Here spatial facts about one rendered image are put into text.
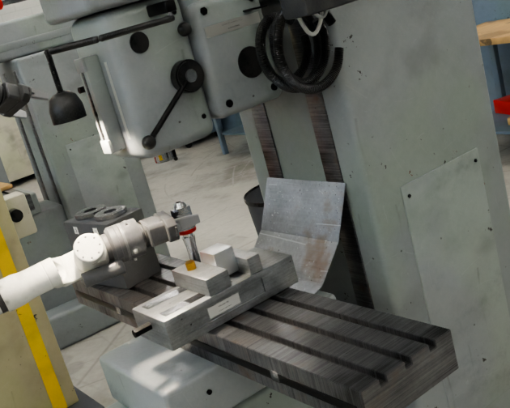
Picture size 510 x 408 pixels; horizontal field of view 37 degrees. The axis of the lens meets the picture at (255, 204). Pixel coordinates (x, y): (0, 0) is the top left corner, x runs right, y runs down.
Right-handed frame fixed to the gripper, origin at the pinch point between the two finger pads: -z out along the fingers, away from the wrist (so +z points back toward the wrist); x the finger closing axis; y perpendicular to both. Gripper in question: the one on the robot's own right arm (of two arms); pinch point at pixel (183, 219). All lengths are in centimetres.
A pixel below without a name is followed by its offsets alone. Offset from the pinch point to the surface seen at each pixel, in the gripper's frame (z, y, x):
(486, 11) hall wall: -349, 16, 329
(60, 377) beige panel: 37, 96, 168
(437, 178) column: -64, 10, -8
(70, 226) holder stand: 21.5, 2.1, 42.2
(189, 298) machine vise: 7.2, 12.6, -15.8
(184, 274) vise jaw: 5.8, 8.7, -10.8
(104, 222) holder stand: 13.9, 1.0, 28.2
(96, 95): 11.4, -33.6, -4.9
